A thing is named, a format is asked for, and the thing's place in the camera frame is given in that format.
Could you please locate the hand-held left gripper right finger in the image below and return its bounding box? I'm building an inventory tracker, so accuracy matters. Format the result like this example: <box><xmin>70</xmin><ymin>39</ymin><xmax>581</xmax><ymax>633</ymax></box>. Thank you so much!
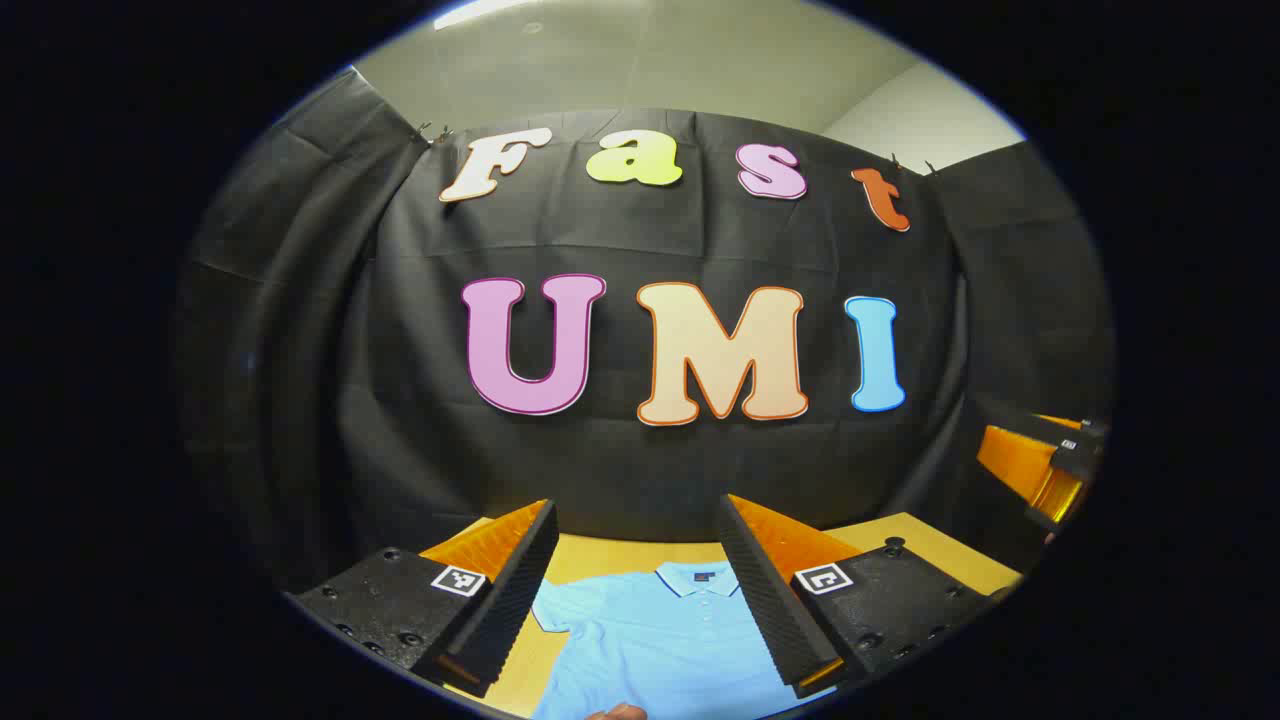
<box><xmin>715</xmin><ymin>493</ymin><xmax>1001</xmax><ymax>701</ymax></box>

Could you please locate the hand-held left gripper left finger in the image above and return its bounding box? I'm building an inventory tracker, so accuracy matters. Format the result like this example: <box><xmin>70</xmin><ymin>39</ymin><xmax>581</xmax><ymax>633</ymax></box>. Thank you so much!
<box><xmin>285</xmin><ymin>498</ymin><xmax>561</xmax><ymax>699</ymax></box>

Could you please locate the light blue polo T-shirt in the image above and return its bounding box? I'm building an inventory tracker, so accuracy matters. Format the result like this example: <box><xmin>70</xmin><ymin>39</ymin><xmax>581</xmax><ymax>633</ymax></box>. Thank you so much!
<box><xmin>528</xmin><ymin>560</ymin><xmax>836</xmax><ymax>720</ymax></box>

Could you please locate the black backdrop cloth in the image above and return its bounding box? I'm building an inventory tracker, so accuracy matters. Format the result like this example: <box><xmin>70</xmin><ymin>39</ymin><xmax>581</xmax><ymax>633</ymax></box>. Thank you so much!
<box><xmin>175</xmin><ymin>65</ymin><xmax>1116</xmax><ymax>596</ymax></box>

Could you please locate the ceiling light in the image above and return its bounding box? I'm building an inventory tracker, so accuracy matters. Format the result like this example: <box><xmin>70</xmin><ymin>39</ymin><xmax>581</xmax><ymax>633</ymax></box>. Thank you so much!
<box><xmin>433</xmin><ymin>0</ymin><xmax>543</xmax><ymax>31</ymax></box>

